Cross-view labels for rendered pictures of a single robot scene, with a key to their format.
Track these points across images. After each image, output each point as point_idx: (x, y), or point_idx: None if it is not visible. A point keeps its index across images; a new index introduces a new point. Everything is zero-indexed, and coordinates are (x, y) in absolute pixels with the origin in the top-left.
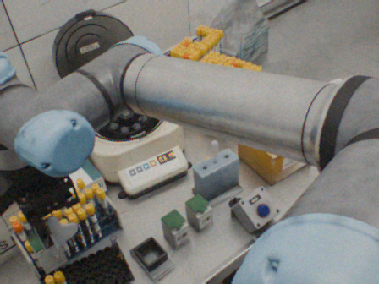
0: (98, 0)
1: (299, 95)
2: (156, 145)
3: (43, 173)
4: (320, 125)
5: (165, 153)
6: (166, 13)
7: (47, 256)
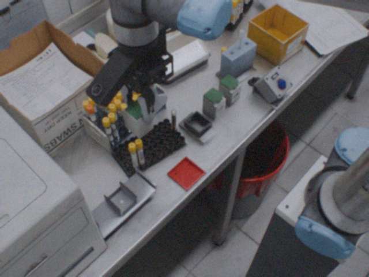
0: None
1: None
2: (184, 38)
3: (151, 51)
4: None
5: (190, 44)
6: None
7: (143, 123)
